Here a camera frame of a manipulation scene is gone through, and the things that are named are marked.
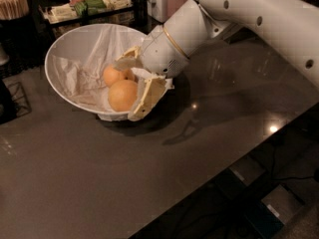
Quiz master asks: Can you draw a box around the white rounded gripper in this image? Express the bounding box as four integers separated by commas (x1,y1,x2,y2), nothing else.
114,25,189,121

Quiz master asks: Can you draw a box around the orange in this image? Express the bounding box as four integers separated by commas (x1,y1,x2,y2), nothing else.
103,65,135,87
108,80,138,112

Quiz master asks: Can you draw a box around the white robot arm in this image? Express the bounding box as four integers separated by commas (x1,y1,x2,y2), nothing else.
128,0,319,121

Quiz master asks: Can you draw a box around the white paper bowl liner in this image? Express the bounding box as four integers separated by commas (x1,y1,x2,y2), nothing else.
51,25,175,122

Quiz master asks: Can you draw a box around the white slanted bowl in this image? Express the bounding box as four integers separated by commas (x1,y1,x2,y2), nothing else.
44,23,173,117

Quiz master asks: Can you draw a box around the white appliance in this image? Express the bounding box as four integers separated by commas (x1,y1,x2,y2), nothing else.
146,0,190,24

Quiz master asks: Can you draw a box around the tray of tea bags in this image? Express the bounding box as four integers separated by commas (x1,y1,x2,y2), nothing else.
39,0,134,27

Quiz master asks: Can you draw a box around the far grey floor box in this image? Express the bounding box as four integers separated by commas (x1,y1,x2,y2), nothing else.
214,156,265,200

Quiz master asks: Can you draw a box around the grey floor box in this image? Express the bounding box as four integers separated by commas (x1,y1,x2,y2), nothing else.
243,184,304,239
214,156,265,200

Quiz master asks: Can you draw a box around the cup of wooden stirrers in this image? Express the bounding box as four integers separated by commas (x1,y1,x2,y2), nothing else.
0,0,29,20

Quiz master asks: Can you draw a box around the near grey floor box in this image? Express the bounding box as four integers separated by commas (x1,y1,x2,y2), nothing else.
243,184,304,239

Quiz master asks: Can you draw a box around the black wire rack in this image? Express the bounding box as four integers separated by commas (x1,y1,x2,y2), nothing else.
0,80,32,124

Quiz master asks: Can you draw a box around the black floor cable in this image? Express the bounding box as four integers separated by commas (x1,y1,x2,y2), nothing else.
268,142,319,182

